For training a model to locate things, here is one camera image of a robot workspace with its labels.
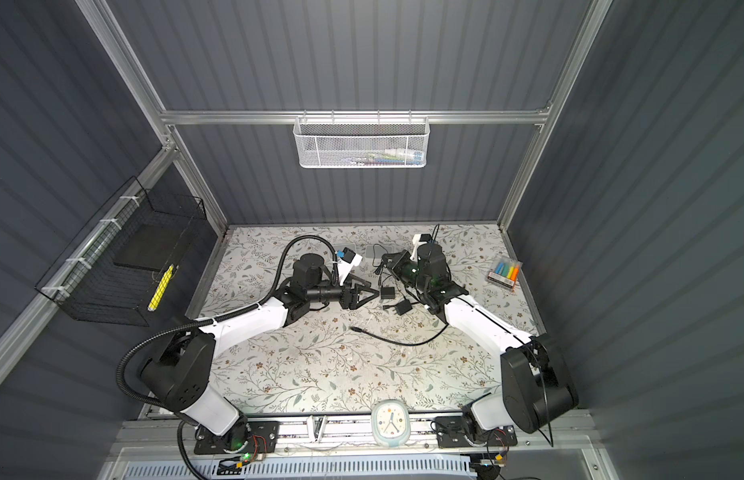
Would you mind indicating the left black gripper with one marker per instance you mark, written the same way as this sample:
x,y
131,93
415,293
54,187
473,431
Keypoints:
x,y
350,302

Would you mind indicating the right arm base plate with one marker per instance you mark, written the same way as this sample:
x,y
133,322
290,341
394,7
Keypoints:
x,y
461,431

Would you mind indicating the pack of coloured markers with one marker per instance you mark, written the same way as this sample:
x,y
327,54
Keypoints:
x,y
505,272

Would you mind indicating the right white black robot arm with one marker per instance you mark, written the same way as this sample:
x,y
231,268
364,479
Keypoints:
x,y
536,383

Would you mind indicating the black wire wall basket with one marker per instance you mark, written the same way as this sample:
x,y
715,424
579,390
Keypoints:
x,y
111,276

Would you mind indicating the floral patterned table mat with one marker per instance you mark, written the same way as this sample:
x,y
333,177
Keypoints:
x,y
337,360

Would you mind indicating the mint green alarm clock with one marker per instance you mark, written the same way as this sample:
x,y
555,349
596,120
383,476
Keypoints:
x,y
391,423

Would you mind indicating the white wire mesh basket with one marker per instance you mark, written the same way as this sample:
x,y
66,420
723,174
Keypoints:
x,y
355,145

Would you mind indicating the white ventilated cable duct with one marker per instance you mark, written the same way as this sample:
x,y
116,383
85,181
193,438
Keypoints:
x,y
345,467

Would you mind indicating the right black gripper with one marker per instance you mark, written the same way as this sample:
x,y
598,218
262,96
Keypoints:
x,y
397,268

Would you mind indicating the yellow black striped marker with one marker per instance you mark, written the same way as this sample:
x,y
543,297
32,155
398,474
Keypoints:
x,y
161,288

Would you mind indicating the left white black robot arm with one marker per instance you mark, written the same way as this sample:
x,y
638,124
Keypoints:
x,y
178,374

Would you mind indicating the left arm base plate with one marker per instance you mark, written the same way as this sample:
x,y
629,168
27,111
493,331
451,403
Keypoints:
x,y
255,437

